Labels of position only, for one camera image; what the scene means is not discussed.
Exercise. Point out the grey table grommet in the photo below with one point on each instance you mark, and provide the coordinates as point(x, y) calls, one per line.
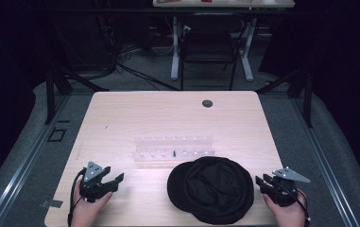
point(207, 103)

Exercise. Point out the black metal frame strut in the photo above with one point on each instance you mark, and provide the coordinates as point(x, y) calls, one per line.
point(306, 94)
point(51, 94)

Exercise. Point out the person's right hand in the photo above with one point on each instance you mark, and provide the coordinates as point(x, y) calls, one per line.
point(289, 216)

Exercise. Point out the black chair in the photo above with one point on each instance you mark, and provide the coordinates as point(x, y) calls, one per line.
point(210, 41)

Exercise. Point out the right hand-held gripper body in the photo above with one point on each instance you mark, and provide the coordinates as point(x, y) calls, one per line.
point(283, 189)

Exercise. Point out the aluminium floor rail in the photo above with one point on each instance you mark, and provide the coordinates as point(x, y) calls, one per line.
point(325, 164)
point(26, 167)

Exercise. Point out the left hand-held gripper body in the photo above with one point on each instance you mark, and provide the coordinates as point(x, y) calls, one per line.
point(92, 186)

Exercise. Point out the grey tape strip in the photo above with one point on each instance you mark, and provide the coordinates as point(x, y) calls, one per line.
point(51, 203)

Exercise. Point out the clear acrylic rack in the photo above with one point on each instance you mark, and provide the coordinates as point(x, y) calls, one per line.
point(168, 148)

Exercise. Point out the black hat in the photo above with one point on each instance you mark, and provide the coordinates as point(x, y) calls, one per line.
point(212, 189)

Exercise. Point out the person's left hand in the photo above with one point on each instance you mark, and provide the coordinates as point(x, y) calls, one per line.
point(84, 213)

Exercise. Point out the white-legged desk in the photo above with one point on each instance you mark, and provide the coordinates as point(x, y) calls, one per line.
point(223, 3)

